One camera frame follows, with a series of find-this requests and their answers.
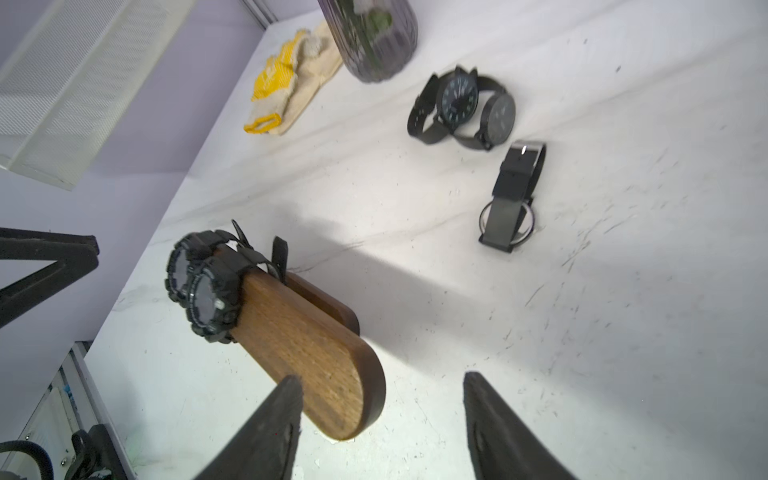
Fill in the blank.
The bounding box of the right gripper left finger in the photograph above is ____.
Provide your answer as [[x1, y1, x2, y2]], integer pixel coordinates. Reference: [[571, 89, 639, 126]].
[[196, 375, 303, 480]]

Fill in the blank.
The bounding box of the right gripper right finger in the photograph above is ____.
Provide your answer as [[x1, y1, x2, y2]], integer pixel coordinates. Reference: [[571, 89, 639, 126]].
[[463, 372, 575, 480]]

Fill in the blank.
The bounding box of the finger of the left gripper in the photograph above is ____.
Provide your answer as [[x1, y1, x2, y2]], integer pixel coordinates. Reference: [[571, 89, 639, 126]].
[[1, 228, 100, 327]]

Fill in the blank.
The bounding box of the black digital watch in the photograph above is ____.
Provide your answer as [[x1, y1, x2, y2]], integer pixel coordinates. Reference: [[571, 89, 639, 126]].
[[165, 220, 250, 308], [186, 237, 288, 344]]

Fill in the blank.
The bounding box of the wooden watch stand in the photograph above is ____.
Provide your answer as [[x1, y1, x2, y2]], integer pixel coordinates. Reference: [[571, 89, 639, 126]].
[[231, 272, 386, 441]]

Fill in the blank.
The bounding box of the black watch pair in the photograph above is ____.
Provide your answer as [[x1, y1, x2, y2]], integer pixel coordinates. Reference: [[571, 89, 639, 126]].
[[407, 66, 517, 151]]

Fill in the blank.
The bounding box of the white mesh lower shelf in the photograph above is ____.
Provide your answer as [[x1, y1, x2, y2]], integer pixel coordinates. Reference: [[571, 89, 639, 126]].
[[1, 0, 195, 190]]

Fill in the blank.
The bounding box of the yellow white work glove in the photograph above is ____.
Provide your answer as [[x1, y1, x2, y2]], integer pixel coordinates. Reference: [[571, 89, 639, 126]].
[[244, 29, 310, 134]]

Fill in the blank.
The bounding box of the purple glass vase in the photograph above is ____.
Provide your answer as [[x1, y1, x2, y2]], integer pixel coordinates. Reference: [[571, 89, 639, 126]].
[[319, 0, 418, 83]]

